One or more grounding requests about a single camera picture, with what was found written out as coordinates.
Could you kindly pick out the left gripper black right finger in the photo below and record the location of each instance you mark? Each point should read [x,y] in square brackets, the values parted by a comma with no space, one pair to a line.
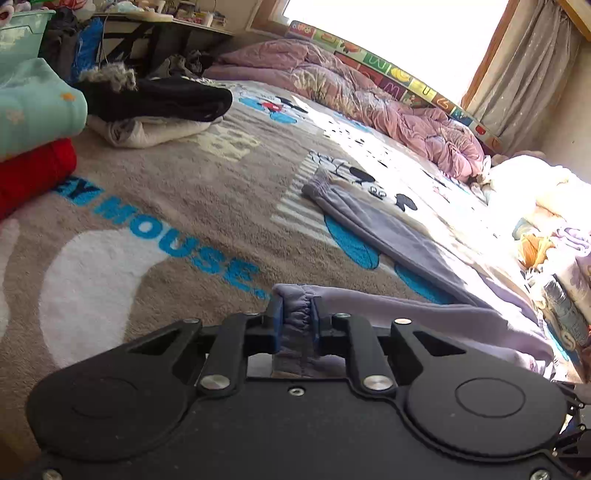
[321,321]

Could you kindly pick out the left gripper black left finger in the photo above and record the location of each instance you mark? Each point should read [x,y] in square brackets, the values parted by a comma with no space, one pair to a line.
[273,323]

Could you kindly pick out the purple fleece pants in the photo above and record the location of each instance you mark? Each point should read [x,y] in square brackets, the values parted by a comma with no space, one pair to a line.
[441,286]

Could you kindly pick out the Mickey Mouse bed blanket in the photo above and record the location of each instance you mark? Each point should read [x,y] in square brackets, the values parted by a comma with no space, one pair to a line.
[137,239]

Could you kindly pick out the folded denim jeans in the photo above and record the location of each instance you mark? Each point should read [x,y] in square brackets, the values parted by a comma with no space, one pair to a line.
[572,328]

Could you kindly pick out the black folded garment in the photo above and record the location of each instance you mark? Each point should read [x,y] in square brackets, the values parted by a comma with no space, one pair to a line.
[113,93]

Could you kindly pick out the white pillow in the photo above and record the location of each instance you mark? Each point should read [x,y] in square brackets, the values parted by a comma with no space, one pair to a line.
[529,182]

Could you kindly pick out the white purple print garment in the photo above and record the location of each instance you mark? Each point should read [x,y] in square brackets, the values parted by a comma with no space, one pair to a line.
[567,259]

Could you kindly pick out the pink crumpled quilt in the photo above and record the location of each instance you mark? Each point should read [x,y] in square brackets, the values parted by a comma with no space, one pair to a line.
[312,72]

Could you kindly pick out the colourful alphabet foam board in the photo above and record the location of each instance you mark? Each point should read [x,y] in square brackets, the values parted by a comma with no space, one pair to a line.
[403,86]

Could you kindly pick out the red folded garment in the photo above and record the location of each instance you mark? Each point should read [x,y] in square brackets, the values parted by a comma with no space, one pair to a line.
[31,174]

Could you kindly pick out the grey window curtain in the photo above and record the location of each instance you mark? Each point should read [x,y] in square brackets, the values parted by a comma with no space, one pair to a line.
[524,74]

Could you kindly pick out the black side table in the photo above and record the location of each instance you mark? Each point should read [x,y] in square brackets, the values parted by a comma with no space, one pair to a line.
[145,41]

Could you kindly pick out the mint green folded garment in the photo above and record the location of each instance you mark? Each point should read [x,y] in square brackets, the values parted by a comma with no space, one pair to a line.
[37,108]

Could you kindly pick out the wooden framed window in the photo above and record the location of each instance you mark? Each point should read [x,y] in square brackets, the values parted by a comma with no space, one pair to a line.
[440,42]

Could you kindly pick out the blue plastic bag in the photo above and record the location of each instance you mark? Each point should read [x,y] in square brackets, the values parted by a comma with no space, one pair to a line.
[87,47]

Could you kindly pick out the teal plastic storage bin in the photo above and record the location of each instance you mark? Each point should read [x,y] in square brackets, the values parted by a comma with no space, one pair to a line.
[21,38]

